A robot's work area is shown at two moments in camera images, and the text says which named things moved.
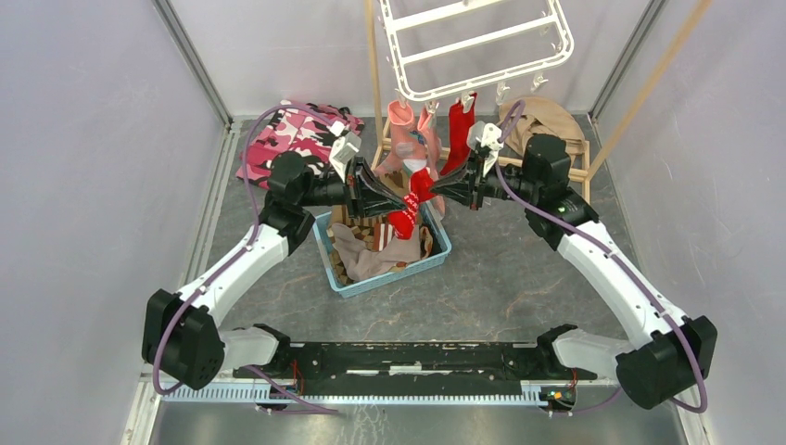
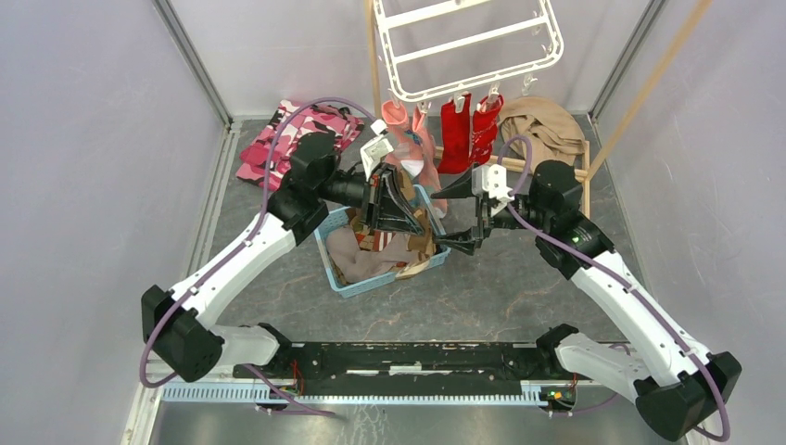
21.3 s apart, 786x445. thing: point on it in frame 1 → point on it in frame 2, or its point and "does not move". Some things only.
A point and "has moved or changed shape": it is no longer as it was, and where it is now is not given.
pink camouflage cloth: [299, 128] does not move
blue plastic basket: [440, 247] does not move
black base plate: [506, 369] does not move
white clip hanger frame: [444, 50] has moved or changed shape
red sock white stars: [422, 187] → [485, 127]
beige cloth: [523, 118] does not move
